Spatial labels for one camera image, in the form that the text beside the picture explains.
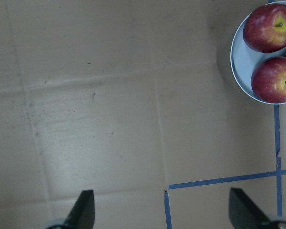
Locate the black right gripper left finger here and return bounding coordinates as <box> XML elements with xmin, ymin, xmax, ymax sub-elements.
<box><xmin>46</xmin><ymin>189</ymin><xmax>95</xmax><ymax>229</ymax></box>

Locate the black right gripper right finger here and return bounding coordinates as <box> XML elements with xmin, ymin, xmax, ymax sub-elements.
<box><xmin>228</xmin><ymin>187</ymin><xmax>286</xmax><ymax>229</ymax></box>

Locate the red apple plate front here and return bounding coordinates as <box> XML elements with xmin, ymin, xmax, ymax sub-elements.
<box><xmin>251</xmin><ymin>57</ymin><xmax>286</xmax><ymax>104</ymax></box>

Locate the red apple plate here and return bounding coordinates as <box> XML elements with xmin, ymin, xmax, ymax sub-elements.
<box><xmin>243</xmin><ymin>3</ymin><xmax>286</xmax><ymax>53</ymax></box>
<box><xmin>251</xmin><ymin>57</ymin><xmax>286</xmax><ymax>104</ymax></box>

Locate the white round plate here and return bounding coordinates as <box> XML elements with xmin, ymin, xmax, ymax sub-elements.
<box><xmin>230</xmin><ymin>1</ymin><xmax>286</xmax><ymax>104</ymax></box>

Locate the red apple plate back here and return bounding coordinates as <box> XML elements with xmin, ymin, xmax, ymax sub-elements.
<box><xmin>243</xmin><ymin>3</ymin><xmax>286</xmax><ymax>53</ymax></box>

